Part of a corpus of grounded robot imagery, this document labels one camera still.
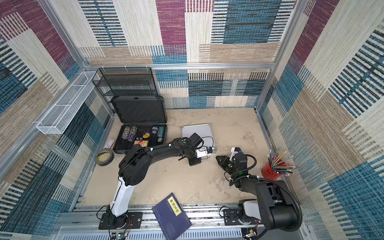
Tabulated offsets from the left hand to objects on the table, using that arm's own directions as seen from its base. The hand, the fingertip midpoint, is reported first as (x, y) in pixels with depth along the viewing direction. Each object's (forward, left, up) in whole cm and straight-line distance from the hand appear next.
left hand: (199, 160), depth 94 cm
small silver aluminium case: (+23, -5, 0) cm, 24 cm away
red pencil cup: (-8, -42, +8) cm, 44 cm away
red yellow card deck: (+11, +36, +3) cm, 38 cm away
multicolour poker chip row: (+19, +47, +5) cm, 51 cm away
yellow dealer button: (+18, +35, +3) cm, 39 cm away
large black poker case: (+26, +38, +10) cm, 47 cm away
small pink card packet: (+13, +60, +1) cm, 61 cm away
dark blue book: (-30, +14, 0) cm, 34 cm away
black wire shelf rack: (+48, +51, +26) cm, 74 cm away
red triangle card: (+21, +37, +4) cm, 43 cm away
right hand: (-1, -11, +4) cm, 12 cm away
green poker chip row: (+18, +25, +5) cm, 31 cm away
